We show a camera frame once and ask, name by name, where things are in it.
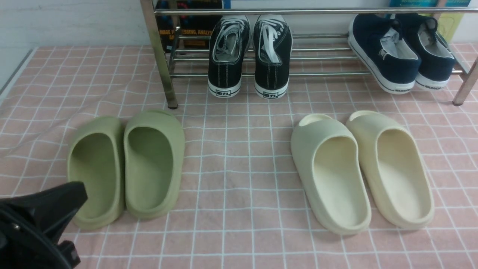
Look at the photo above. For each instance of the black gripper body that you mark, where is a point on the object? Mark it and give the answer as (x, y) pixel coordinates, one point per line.
(31, 227)

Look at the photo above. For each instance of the black canvas sneaker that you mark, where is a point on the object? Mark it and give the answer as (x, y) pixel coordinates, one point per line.
(272, 42)
(228, 45)

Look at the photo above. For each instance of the chrome metal shoe rack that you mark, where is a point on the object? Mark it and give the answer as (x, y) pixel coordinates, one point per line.
(166, 62)

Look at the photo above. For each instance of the left green foam slipper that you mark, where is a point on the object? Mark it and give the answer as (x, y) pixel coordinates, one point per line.
(96, 158)

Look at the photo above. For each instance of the green foam slipper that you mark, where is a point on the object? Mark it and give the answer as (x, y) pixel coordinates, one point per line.
(154, 147)
(96, 158)

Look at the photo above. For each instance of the right green foam slipper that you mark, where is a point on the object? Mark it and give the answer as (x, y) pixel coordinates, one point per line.
(154, 147)

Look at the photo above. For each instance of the pink checkered tablecloth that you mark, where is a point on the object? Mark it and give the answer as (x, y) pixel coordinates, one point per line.
(241, 204)

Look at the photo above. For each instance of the black book orange lettering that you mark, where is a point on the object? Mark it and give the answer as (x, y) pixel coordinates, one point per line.
(191, 25)

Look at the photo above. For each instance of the left cream foam slipper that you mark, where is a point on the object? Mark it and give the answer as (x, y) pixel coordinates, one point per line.
(325, 154)

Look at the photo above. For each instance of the cream foam slipper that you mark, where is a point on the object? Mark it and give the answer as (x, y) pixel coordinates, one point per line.
(325, 154)
(392, 165)

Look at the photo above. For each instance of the right cream foam slipper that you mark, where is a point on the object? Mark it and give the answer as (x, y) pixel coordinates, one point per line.
(392, 165)

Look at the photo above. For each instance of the left navy blue sneaker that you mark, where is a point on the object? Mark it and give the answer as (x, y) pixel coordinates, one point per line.
(380, 44)

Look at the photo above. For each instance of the navy blue sneaker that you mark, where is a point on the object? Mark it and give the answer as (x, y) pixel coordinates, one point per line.
(380, 44)
(420, 32)

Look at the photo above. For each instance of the right navy blue sneaker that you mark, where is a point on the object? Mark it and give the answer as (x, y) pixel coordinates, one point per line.
(420, 32)

